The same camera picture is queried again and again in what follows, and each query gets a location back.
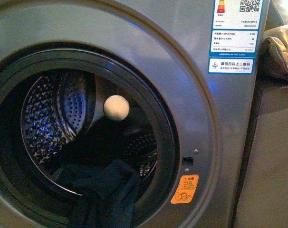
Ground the navy blue polo shirt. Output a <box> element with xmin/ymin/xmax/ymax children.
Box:
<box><xmin>56</xmin><ymin>160</ymin><xmax>140</xmax><ymax>228</ymax></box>

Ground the round white drum hub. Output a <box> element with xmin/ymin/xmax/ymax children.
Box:
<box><xmin>103</xmin><ymin>95</ymin><xmax>130</xmax><ymax>121</ymax></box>

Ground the stainless steel washer drum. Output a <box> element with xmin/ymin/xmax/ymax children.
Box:
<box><xmin>20</xmin><ymin>69</ymin><xmax>157</xmax><ymax>195</ymax></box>

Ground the orange warning sticker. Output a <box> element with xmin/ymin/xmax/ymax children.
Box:
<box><xmin>171</xmin><ymin>174</ymin><xmax>199</xmax><ymax>204</ymax></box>

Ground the blue white energy label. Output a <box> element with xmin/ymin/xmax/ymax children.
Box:
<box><xmin>208</xmin><ymin>0</ymin><xmax>264</xmax><ymax>74</ymax></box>

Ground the olive fabric bundle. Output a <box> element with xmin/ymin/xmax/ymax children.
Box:
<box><xmin>258</xmin><ymin>24</ymin><xmax>288</xmax><ymax>81</ymax></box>

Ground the brown panel beside washer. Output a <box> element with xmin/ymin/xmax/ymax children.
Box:
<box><xmin>232</xmin><ymin>85</ymin><xmax>288</xmax><ymax>228</ymax></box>

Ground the black rubber door gasket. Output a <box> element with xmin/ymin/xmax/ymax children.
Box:
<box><xmin>0</xmin><ymin>47</ymin><xmax>178</xmax><ymax>228</ymax></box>

